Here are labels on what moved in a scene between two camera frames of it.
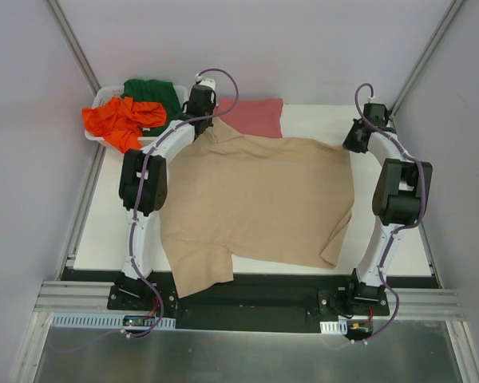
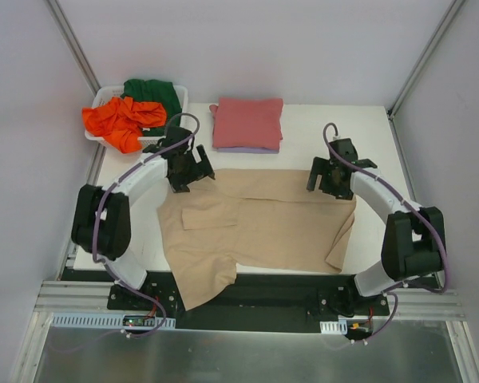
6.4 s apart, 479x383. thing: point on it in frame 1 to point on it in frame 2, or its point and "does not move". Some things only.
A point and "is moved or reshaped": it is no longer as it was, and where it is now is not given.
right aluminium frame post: [448, 17] does not move
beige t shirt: [264, 199] is moved or reshaped
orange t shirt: [121, 120] does not move
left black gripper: [202, 125] to [189, 174]
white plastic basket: [115, 92] does not move
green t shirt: [154, 91] does not move
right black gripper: [354, 139] to [327, 179]
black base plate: [312, 304] does not move
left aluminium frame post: [75, 46] does not move
